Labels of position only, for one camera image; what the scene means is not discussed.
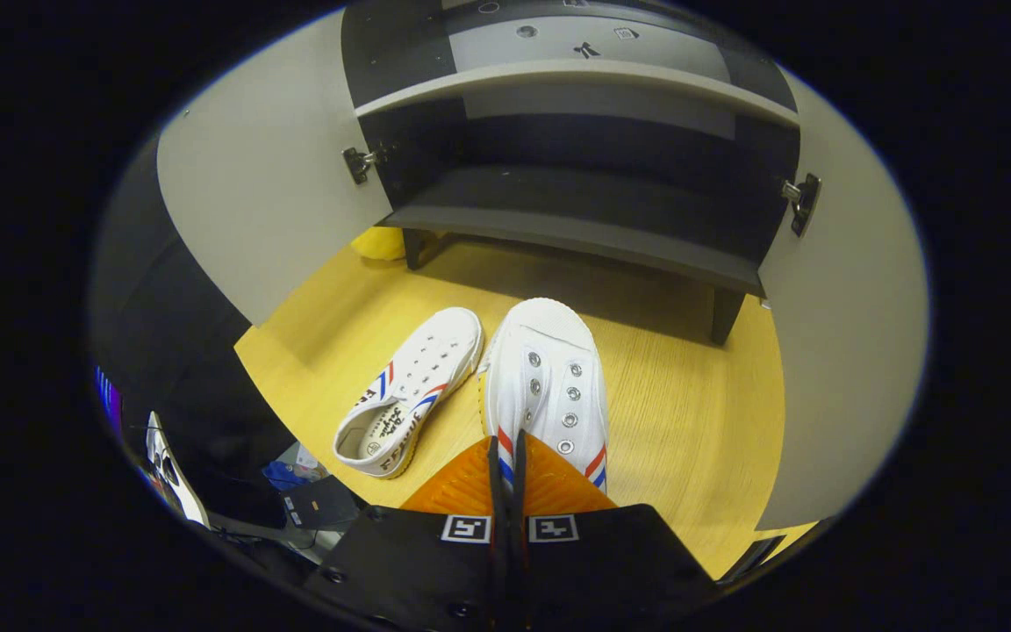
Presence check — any yellow object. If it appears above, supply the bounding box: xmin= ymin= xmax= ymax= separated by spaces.
xmin=350 ymin=226 xmax=407 ymax=262

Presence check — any grey shoe cabinet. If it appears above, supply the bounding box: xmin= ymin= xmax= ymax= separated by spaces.
xmin=341 ymin=0 xmax=800 ymax=346

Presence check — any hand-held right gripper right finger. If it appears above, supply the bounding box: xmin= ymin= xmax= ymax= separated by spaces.
xmin=513 ymin=430 xmax=721 ymax=632

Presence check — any black box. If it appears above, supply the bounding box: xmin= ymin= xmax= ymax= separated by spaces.
xmin=282 ymin=474 xmax=362 ymax=532

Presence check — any white device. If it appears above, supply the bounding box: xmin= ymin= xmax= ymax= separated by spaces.
xmin=144 ymin=411 xmax=211 ymax=528

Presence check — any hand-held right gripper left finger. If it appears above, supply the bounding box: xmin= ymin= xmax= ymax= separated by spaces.
xmin=304 ymin=436 xmax=513 ymax=632

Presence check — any white canvas shoe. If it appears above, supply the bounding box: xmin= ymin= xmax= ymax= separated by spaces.
xmin=333 ymin=306 xmax=484 ymax=479
xmin=477 ymin=297 xmax=609 ymax=492

